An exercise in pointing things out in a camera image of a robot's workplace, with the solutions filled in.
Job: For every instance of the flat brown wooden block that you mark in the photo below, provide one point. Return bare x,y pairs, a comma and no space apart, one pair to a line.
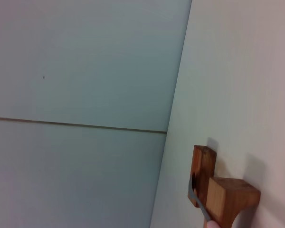
204,161

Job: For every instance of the arched brown wooden block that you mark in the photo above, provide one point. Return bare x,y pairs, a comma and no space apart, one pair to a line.
232,197

